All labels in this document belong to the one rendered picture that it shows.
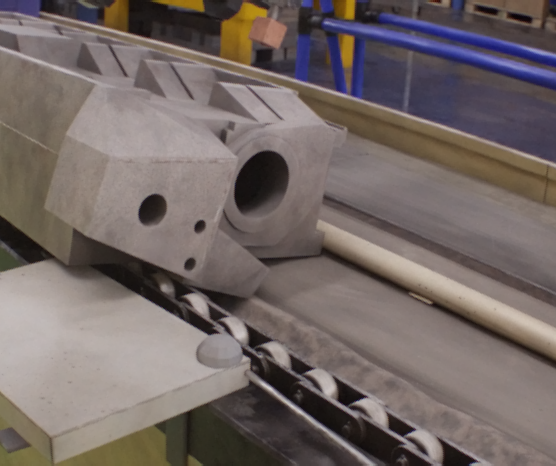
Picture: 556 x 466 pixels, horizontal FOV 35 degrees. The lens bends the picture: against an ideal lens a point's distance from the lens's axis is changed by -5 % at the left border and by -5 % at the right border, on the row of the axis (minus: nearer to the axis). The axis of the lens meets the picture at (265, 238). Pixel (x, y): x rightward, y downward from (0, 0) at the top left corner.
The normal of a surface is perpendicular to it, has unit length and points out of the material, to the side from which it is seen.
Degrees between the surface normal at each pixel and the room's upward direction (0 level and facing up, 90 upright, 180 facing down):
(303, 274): 0
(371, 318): 0
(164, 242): 90
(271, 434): 0
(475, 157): 90
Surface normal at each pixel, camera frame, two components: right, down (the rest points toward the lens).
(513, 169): -0.77, 0.18
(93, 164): -0.70, -0.12
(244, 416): 0.07, -0.93
